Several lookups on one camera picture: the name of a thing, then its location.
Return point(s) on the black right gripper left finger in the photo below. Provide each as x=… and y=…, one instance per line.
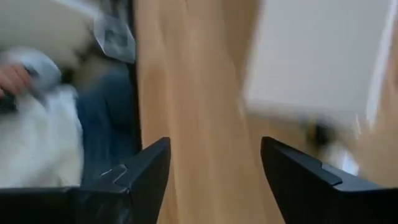
x=140, y=193

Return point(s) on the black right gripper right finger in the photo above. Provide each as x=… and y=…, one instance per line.
x=295, y=193

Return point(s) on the person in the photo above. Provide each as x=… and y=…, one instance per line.
x=105, y=118

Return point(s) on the grey metal plate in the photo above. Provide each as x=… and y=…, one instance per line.
x=116, y=39

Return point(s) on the person's hand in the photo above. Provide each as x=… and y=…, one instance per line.
x=12, y=79

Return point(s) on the blue aluminium rail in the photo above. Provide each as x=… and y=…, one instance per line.
x=136, y=93

